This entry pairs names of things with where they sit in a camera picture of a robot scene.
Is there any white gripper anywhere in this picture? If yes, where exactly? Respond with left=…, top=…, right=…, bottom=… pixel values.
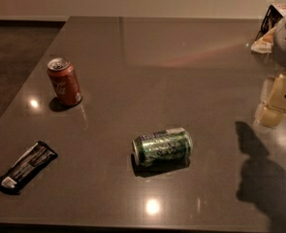
left=257, top=16, right=286, bottom=128

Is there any green soda can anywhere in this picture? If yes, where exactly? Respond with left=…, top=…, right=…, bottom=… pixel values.
left=132, top=127, right=193, bottom=167

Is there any red cola can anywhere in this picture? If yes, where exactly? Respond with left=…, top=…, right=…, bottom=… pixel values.
left=47, top=57, right=82, bottom=107

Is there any black snack bar wrapper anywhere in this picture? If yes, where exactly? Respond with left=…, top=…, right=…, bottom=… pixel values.
left=0, top=141, right=58, bottom=195

